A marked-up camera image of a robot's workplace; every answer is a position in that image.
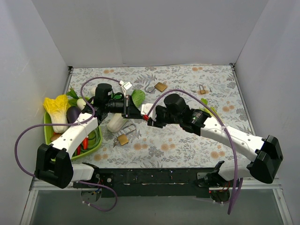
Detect small brass padlock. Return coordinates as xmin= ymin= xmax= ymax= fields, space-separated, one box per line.
xmin=191 ymin=84 xmax=211 ymax=95

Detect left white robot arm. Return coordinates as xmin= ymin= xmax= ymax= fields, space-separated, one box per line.
xmin=34 ymin=83 xmax=145 ymax=188

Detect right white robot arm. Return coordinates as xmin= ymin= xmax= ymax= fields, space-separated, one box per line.
xmin=141 ymin=94 xmax=283 ymax=186

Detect napa cabbage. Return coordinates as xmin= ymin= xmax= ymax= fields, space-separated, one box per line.
xmin=106 ymin=89 xmax=146 ymax=134

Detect bok choy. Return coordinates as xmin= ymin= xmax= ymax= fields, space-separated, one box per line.
xmin=90 ymin=87 xmax=124 ymax=100

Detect large open brass padlock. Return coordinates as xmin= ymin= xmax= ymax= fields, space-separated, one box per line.
xmin=144 ymin=82 xmax=167 ymax=93

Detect purple eggplant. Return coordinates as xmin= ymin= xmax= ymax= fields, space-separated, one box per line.
xmin=67 ymin=106 xmax=82 ymax=123

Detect medium brass padlock with keys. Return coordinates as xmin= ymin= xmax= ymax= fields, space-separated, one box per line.
xmin=113 ymin=123 xmax=136 ymax=147

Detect green plastic tray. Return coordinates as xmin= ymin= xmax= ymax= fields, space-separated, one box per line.
xmin=44 ymin=98 xmax=102 ymax=160

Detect red chili pepper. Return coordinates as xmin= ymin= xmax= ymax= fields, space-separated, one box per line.
xmin=82 ymin=137 xmax=89 ymax=150
xmin=76 ymin=145 xmax=81 ymax=156

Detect yellow cabbage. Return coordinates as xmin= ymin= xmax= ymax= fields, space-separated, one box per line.
xmin=43 ymin=94 xmax=70 ymax=134

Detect floral table mat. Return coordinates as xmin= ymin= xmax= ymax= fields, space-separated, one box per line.
xmin=69 ymin=65 xmax=252 ymax=168

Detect brown onion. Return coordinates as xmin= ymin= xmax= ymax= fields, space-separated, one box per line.
xmin=50 ymin=133 xmax=61 ymax=142

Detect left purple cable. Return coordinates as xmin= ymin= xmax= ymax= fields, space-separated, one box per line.
xmin=14 ymin=76 xmax=125 ymax=212

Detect purple cable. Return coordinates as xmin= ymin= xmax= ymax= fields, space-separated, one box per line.
xmin=142 ymin=89 xmax=244 ymax=215
xmin=14 ymin=76 xmax=125 ymax=212

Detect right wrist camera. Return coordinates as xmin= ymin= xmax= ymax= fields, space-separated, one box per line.
xmin=141 ymin=103 xmax=156 ymax=121

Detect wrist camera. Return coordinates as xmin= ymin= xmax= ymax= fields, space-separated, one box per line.
xmin=119 ymin=81 xmax=132 ymax=96
xmin=141 ymin=103 xmax=156 ymax=121

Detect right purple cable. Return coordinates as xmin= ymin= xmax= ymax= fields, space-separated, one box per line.
xmin=142 ymin=89 xmax=244 ymax=215

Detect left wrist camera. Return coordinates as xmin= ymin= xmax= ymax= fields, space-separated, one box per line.
xmin=119 ymin=81 xmax=132 ymax=96

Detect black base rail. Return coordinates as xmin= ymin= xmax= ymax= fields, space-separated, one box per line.
xmin=72 ymin=167 xmax=242 ymax=199

